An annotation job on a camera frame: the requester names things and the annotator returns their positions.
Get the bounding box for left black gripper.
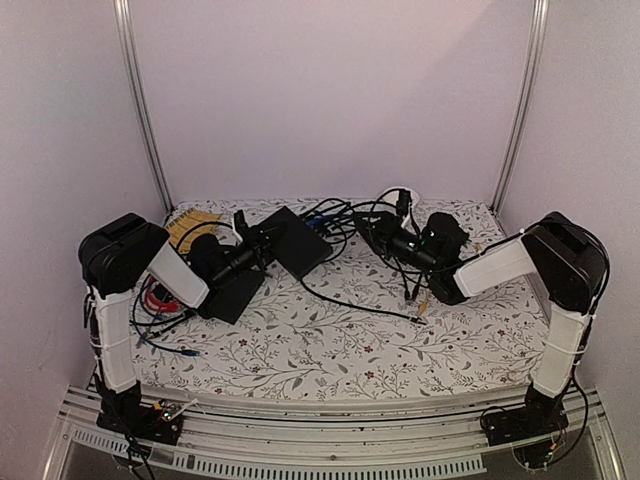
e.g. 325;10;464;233
213;220;289;289

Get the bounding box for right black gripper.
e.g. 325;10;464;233
352;211;441;276

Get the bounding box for black TP-Link network switch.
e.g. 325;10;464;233
259;207;332;280

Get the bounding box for black ethernet cable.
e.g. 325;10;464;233
298;187;431;326

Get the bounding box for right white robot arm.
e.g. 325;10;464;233
359;211;610;446

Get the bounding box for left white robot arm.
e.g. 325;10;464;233
78;212;286;445

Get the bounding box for white bowl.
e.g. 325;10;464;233
381;186;421;205

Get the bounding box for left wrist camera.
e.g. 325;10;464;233
232;210;249;244

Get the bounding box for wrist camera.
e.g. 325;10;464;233
396;191;412;228
232;210;249;244

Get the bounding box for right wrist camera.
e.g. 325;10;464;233
396;191;412;228

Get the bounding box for red ethernet cables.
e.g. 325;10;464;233
142;282;186;314

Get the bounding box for aluminium front rail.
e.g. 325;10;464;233
44;384;621;480

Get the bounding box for right aluminium frame post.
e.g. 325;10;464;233
490;0;549;217

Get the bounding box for aluminium frame post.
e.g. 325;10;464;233
113;0;174;213
490;0;549;217

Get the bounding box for left aluminium frame post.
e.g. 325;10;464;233
113;0;174;213

